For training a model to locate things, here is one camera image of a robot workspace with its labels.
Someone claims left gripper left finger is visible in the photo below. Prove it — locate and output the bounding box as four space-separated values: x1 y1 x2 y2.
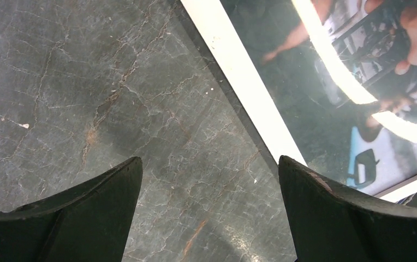
0 157 143 261

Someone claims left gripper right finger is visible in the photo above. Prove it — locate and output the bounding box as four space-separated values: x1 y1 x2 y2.
278 156 417 261

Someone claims wooden picture frame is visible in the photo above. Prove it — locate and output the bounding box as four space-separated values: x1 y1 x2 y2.
179 0 417 204

